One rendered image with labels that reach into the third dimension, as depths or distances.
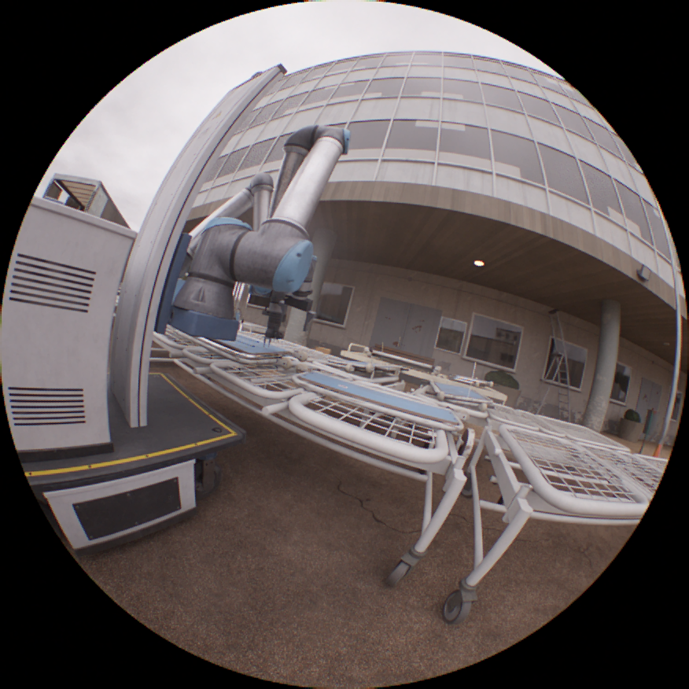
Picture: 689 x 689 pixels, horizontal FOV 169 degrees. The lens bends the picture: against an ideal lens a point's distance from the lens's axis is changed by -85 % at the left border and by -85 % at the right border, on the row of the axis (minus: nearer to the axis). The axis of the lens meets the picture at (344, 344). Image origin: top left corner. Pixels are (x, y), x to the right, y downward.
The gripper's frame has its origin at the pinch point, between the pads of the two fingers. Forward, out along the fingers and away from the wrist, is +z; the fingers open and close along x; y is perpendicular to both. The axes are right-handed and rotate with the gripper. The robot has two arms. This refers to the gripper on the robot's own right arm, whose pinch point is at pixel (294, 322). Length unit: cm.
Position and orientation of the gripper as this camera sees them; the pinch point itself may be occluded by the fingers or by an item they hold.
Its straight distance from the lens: 116.3
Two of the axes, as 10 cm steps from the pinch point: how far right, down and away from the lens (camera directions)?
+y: -3.4, 3.4, -8.7
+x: 9.1, 3.6, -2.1
